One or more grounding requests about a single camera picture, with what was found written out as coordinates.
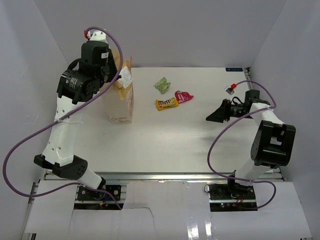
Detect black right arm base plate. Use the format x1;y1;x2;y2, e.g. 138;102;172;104
203;183;258;212

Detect cream paper bag orange handles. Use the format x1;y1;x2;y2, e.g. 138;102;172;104
101;56;135;125

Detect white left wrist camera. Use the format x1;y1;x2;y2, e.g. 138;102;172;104
84;30;109;44

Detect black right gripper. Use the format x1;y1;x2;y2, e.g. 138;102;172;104
206;99;253;123

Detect large brown kraft snack bag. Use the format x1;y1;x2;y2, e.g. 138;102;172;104
113;56;133;100

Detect blue right corner label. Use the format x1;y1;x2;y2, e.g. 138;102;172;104
225;67;243;72

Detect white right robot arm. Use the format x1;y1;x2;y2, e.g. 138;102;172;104
205;89;296;200

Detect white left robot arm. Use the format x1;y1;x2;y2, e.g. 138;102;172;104
34;40;117;200

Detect green crumpled snack packet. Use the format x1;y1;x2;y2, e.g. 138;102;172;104
153;77;171;94

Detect aluminium front rail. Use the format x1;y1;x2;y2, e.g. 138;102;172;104
44;171;283;181

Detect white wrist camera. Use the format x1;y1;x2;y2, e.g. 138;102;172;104
84;30;109;44
224;83;237;96

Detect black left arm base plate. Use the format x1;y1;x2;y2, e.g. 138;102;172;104
76;183;123;207

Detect pink red snack packet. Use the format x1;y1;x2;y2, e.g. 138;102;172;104
174;90;194;104

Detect yellow M&M's packet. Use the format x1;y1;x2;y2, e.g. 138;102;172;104
155;97;180;111

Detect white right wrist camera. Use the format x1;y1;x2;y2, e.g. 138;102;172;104
224;83;237;96

